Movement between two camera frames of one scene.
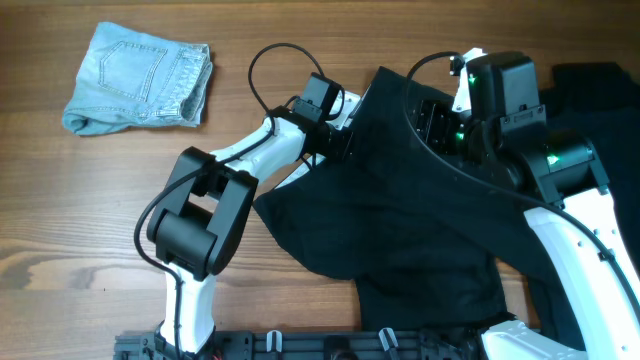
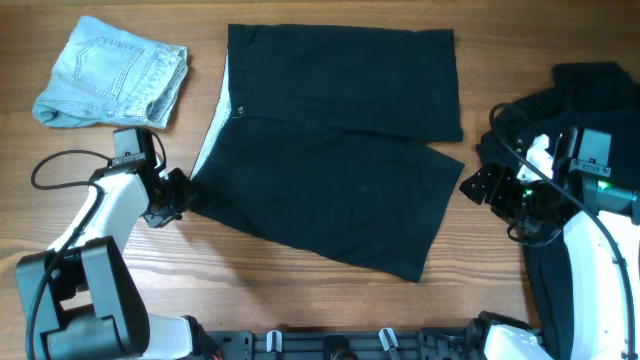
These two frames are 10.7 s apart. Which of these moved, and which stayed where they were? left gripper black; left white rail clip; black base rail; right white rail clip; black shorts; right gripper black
Moved: left gripper black; right gripper black; black shorts
Stayed: right white rail clip; black base rail; left white rail clip
